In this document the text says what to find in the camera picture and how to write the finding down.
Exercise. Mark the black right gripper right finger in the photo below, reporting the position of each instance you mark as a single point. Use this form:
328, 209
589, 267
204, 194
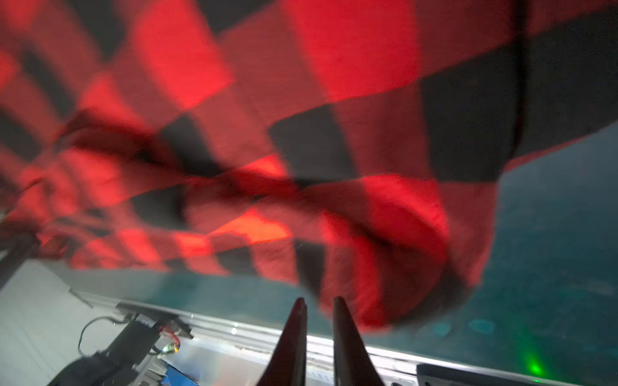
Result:
352, 364

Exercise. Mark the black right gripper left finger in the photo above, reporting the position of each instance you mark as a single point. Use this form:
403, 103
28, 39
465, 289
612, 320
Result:
288, 363

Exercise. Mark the red black plaid shirt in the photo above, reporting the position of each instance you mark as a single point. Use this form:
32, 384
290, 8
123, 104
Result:
349, 147

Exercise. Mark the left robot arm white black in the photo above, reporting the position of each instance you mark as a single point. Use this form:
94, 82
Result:
147, 334

